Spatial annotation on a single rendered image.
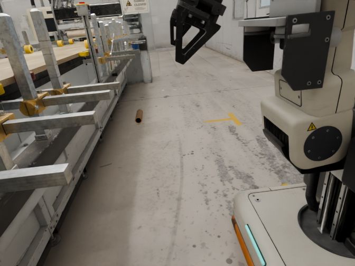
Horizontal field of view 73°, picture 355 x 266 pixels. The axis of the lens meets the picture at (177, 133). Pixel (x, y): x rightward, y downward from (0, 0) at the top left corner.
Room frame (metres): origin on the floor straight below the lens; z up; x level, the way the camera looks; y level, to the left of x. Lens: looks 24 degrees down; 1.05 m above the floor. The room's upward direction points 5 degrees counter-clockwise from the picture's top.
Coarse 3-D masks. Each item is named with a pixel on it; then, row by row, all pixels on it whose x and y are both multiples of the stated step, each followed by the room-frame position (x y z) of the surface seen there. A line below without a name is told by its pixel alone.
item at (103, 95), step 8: (48, 96) 0.89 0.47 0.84; (56, 96) 0.88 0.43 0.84; (64, 96) 0.86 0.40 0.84; (72, 96) 0.86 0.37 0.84; (80, 96) 0.87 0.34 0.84; (88, 96) 0.87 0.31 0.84; (96, 96) 0.87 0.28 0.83; (104, 96) 0.87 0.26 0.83; (0, 104) 0.85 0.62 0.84; (8, 104) 0.85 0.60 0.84; (16, 104) 0.85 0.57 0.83; (48, 104) 0.86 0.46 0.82; (56, 104) 0.86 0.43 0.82
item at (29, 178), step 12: (24, 168) 0.40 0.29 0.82; (36, 168) 0.39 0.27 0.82; (48, 168) 0.39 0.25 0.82; (60, 168) 0.38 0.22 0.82; (0, 180) 0.37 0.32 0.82; (12, 180) 0.37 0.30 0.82; (24, 180) 0.37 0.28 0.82; (36, 180) 0.37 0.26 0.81; (48, 180) 0.37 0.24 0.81; (60, 180) 0.37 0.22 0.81; (0, 192) 0.37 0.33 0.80
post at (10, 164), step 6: (0, 144) 0.58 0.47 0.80; (0, 150) 0.57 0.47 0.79; (6, 150) 0.60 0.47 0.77; (0, 156) 0.57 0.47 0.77; (6, 156) 0.59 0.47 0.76; (0, 162) 0.57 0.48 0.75; (6, 162) 0.58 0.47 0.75; (12, 162) 0.60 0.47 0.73; (0, 168) 0.57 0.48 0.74; (6, 168) 0.57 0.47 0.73
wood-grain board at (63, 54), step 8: (56, 48) 3.23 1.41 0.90; (64, 48) 3.03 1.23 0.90; (72, 48) 2.87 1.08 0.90; (80, 48) 2.73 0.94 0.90; (88, 48) 2.60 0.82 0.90; (24, 56) 2.25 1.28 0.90; (32, 56) 2.16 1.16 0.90; (40, 56) 2.08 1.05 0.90; (56, 56) 1.93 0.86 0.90; (64, 56) 1.86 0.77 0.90; (72, 56) 1.94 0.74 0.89; (0, 64) 1.71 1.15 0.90; (8, 64) 1.65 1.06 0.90; (32, 64) 1.51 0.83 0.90; (40, 64) 1.47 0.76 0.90; (0, 72) 1.27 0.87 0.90; (8, 72) 1.24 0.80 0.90; (0, 80) 1.00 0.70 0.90; (8, 80) 1.06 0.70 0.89
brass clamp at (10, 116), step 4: (4, 116) 0.64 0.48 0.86; (8, 116) 0.65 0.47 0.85; (12, 116) 0.66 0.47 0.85; (0, 120) 0.61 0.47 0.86; (4, 120) 0.62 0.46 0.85; (0, 124) 0.60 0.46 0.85; (0, 128) 0.60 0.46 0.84; (0, 132) 0.59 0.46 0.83; (4, 132) 0.61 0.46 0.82; (0, 136) 0.58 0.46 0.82; (4, 136) 0.60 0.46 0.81; (0, 140) 0.58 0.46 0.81
